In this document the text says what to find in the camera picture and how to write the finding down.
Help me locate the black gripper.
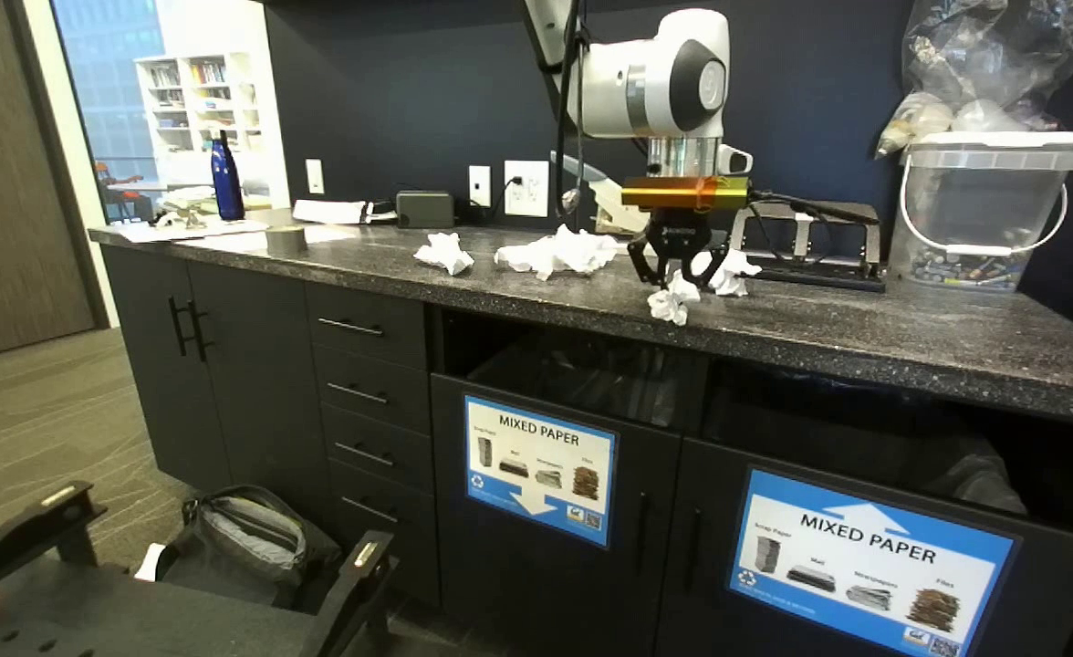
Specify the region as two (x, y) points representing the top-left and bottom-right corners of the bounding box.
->
(623, 210), (741, 294)

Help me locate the large crumpled white paper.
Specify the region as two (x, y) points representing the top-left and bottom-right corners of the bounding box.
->
(489, 223), (623, 286)

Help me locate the black bin liner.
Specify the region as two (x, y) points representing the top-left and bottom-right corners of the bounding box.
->
(703, 363), (1031, 519)
(467, 334), (713, 431)

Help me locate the small crumpled white paper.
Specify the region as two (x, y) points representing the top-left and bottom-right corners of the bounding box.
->
(412, 229), (478, 279)

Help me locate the blue label with down arrow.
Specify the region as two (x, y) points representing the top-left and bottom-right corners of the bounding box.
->
(460, 391), (619, 551)

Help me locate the black power adapter box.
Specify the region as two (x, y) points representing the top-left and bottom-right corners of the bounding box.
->
(390, 188), (460, 234)

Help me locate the clear plastic bucket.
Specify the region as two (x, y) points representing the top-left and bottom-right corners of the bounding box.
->
(885, 129), (1073, 294)

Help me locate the blue label with up arrow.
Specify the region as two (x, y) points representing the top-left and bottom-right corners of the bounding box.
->
(727, 469), (1019, 657)

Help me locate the white paper stack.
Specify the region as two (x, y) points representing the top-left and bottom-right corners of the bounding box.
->
(291, 196), (371, 229)

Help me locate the flat white paper sheet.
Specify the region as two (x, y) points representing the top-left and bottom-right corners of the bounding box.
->
(199, 223), (366, 261)
(102, 217), (231, 249)

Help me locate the clear plastic bag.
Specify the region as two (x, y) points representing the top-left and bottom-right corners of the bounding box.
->
(875, 0), (1073, 161)

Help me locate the grey tape roll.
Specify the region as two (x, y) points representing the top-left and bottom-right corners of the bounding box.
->
(263, 221), (309, 256)

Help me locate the black cabinet door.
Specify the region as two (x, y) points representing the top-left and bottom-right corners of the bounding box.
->
(186, 263), (330, 514)
(108, 249), (238, 489)

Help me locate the blue water bottle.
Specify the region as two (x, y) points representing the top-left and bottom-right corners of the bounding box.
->
(207, 129), (248, 223)

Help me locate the white shelving unit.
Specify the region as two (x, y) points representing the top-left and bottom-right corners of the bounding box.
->
(132, 49), (271, 196)

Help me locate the black and grey backpack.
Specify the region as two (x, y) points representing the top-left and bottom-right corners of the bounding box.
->
(148, 483), (348, 615)

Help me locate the small white paper slip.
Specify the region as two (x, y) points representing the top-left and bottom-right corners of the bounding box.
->
(132, 539), (168, 584)

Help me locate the brown wooden door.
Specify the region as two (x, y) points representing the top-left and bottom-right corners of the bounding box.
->
(0, 0), (112, 368)

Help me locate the orange wrist camera box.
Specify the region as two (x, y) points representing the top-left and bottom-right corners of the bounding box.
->
(619, 176), (755, 221)

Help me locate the beige stapler with blue handle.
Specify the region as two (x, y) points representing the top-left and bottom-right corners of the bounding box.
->
(551, 150), (658, 240)

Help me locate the large white wall outlet plate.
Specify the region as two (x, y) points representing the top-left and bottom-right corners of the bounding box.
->
(501, 157), (555, 223)

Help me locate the small white wall outlet plate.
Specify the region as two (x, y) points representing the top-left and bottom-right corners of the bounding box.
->
(462, 161), (493, 213)

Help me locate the black drawer with metal handle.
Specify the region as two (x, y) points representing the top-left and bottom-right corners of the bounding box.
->
(304, 286), (434, 368)
(320, 469), (441, 609)
(309, 357), (434, 431)
(319, 409), (438, 489)

